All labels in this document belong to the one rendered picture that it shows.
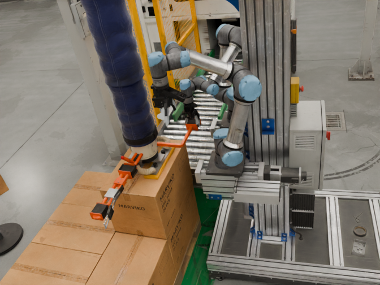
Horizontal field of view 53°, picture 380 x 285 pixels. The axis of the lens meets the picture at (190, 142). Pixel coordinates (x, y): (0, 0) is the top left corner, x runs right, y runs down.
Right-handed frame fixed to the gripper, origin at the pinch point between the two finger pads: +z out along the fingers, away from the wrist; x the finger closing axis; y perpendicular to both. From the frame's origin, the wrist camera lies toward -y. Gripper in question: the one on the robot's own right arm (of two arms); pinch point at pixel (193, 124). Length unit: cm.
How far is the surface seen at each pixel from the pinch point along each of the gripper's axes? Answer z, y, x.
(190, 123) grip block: -2.5, 2.8, -0.6
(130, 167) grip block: -1, 53, -25
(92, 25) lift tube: -87, 41, -30
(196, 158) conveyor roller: 54, -27, -14
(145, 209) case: 26, 61, -17
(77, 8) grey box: -66, -72, -118
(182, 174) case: 32.6, 17.9, -7.8
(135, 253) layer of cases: 54, 76, -25
